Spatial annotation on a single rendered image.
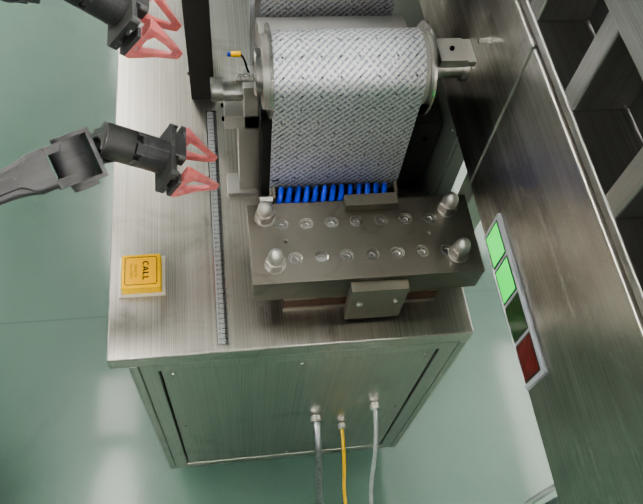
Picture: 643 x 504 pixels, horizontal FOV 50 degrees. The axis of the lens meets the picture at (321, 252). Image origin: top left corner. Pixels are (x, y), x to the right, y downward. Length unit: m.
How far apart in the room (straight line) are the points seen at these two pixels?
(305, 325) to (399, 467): 0.96
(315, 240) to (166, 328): 0.31
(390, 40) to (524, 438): 1.48
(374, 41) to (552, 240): 0.41
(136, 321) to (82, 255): 1.17
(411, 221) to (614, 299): 0.53
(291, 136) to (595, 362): 0.59
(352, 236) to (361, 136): 0.17
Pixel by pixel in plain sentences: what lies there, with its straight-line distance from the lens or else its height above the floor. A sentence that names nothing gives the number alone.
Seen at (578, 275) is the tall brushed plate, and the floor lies 1.36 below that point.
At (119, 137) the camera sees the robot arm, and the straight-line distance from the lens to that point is 1.13.
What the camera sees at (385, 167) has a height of 1.07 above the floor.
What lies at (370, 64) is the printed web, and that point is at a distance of 1.08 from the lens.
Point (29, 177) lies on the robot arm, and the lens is 1.10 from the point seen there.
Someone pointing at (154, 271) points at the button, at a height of 0.92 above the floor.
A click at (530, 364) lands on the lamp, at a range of 0.99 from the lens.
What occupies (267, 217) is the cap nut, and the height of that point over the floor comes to 1.05.
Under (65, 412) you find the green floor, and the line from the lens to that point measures 2.21.
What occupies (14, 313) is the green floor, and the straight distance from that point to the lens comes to 2.38.
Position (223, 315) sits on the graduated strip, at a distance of 1.26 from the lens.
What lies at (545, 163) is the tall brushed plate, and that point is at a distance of 0.92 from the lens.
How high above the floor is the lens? 2.04
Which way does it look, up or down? 59 degrees down
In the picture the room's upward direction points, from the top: 10 degrees clockwise
